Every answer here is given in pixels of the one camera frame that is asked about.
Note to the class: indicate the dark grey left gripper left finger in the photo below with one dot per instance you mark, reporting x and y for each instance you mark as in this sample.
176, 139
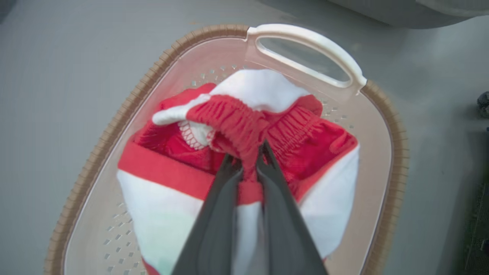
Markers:
214, 229

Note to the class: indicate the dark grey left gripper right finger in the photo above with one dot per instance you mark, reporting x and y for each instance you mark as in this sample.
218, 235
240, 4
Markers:
286, 236

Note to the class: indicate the red and white garment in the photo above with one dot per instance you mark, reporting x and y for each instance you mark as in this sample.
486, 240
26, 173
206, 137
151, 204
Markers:
160, 214

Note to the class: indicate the dark robot base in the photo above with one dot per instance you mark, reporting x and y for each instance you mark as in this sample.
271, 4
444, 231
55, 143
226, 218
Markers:
479, 229

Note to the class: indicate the white plastic laundry basket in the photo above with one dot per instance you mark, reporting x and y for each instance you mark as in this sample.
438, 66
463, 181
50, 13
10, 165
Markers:
366, 160

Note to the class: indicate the dark round wheel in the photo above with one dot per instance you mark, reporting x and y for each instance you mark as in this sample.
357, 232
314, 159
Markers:
483, 104

